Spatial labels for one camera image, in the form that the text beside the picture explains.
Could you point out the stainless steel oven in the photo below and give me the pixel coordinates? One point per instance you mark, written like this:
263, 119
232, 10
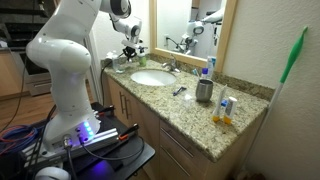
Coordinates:
36, 78

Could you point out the clear plastic bottle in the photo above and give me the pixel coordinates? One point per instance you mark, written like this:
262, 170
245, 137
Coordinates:
117, 64

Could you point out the orange and black clamp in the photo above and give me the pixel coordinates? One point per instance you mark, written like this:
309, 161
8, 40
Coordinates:
106, 110
129, 131

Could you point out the green and white broom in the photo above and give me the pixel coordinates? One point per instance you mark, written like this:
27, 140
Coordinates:
293, 53

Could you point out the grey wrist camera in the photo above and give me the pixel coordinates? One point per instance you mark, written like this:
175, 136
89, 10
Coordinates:
132, 43

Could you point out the chrome faucet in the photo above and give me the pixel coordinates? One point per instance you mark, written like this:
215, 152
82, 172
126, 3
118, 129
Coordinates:
171, 65

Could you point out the short white yellow-capped tube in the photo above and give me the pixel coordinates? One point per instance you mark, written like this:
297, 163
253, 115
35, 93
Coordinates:
230, 111

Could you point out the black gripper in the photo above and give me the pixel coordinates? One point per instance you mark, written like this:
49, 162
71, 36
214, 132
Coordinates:
130, 51

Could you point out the blue toothbrush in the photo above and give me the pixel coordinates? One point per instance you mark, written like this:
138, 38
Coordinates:
196, 73

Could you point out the small blue-capped bottle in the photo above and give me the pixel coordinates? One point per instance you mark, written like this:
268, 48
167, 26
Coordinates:
204, 72

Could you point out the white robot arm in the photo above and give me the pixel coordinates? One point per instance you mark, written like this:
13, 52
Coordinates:
66, 66

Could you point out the aluminium mounting rail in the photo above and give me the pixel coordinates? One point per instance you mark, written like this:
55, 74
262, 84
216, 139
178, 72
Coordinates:
83, 143

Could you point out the tall white yellow-capped tube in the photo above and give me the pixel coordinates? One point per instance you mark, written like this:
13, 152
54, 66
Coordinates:
220, 103

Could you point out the wood framed mirror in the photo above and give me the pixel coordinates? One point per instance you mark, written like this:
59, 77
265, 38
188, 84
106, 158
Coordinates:
228, 33

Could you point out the black cart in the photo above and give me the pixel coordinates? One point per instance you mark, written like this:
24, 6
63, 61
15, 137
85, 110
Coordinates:
130, 156

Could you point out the green bottle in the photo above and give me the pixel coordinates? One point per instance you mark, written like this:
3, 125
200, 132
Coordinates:
142, 60

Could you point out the stainless steel cup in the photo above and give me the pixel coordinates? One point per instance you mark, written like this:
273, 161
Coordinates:
204, 91

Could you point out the blue and white toothpaste tube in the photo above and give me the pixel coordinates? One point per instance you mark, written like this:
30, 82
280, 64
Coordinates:
211, 66

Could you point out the white sink basin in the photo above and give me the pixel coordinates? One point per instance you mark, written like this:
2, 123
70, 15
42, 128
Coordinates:
153, 78

